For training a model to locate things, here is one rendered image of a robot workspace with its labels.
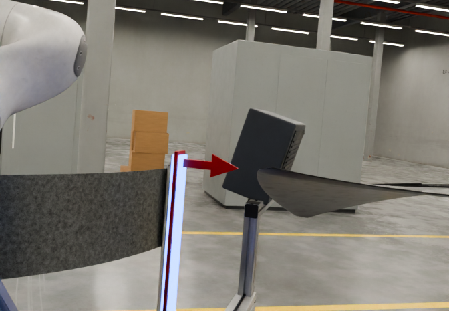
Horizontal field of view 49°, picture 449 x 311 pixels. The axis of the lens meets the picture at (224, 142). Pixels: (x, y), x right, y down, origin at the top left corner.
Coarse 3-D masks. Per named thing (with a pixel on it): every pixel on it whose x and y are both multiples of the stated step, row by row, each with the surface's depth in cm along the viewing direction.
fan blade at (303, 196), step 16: (272, 176) 41; (288, 176) 40; (304, 176) 39; (272, 192) 50; (288, 192) 49; (304, 192) 48; (320, 192) 48; (336, 192) 48; (352, 192) 47; (368, 192) 46; (384, 192) 46; (400, 192) 39; (416, 192) 39; (432, 192) 39; (448, 192) 39; (288, 208) 56; (304, 208) 56; (320, 208) 57; (336, 208) 57
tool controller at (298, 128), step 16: (256, 112) 106; (272, 112) 127; (256, 128) 107; (272, 128) 106; (288, 128) 105; (304, 128) 127; (240, 144) 108; (256, 144) 107; (272, 144) 106; (288, 144) 105; (240, 160) 108; (256, 160) 107; (272, 160) 106; (288, 160) 112; (240, 176) 108; (256, 176) 107; (240, 192) 108; (256, 192) 107
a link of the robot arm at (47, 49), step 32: (0, 0) 72; (0, 32) 69; (32, 32) 69; (64, 32) 71; (0, 64) 64; (32, 64) 68; (64, 64) 72; (0, 96) 64; (32, 96) 71; (0, 128) 65
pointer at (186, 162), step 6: (216, 156) 50; (186, 162) 50; (192, 162) 50; (198, 162) 50; (204, 162) 50; (210, 162) 50; (216, 162) 50; (222, 162) 49; (198, 168) 50; (204, 168) 50; (210, 168) 50; (216, 168) 50; (222, 168) 49; (228, 168) 49; (234, 168) 49; (210, 174) 50; (216, 174) 50
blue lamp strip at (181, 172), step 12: (180, 156) 50; (180, 168) 50; (180, 180) 50; (180, 192) 51; (180, 204) 51; (180, 216) 51; (180, 228) 52; (180, 240) 52; (168, 288) 50; (168, 300) 50
